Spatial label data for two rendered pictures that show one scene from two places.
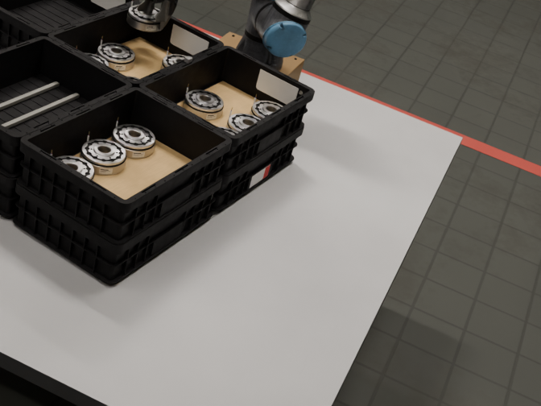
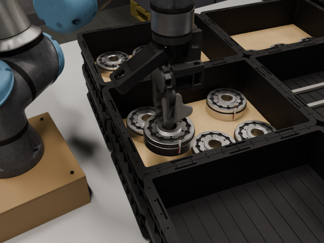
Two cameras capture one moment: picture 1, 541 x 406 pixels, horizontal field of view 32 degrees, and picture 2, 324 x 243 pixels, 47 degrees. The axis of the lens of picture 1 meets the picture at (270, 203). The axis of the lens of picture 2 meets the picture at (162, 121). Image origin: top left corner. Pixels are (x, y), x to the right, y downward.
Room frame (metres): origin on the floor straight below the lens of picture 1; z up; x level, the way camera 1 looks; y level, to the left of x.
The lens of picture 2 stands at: (2.76, 0.87, 1.44)
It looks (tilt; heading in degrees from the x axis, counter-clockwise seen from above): 40 degrees down; 226
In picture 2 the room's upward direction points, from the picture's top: straight up
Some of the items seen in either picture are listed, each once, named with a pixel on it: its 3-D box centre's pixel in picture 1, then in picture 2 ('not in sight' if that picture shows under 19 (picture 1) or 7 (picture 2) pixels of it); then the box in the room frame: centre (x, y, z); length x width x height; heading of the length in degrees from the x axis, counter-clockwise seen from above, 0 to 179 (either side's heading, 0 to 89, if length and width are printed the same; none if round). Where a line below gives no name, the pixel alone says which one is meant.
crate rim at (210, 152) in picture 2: (138, 43); (203, 108); (2.23, 0.46, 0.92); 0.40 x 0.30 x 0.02; 157
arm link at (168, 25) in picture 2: not in sight; (171, 18); (2.33, 0.44, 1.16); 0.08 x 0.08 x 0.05
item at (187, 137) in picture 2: (146, 14); (168, 128); (2.36, 0.47, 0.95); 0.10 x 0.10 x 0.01
